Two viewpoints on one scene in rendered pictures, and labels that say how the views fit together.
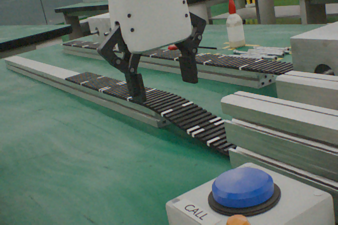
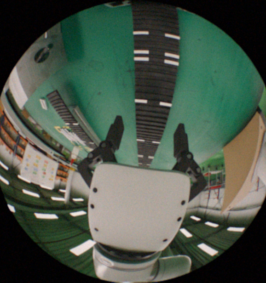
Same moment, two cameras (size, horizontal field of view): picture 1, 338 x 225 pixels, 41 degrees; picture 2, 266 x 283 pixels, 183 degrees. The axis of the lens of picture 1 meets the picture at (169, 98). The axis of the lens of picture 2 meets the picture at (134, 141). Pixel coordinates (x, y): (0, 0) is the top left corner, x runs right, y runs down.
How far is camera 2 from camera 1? 0.52 m
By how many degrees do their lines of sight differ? 22
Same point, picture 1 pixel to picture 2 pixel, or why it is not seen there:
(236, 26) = (74, 153)
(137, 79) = (185, 145)
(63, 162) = (216, 124)
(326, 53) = (26, 63)
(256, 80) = (74, 110)
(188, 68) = (118, 132)
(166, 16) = (127, 206)
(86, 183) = (234, 99)
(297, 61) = (40, 78)
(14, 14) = not seen: hidden behind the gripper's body
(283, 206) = not seen: outside the picture
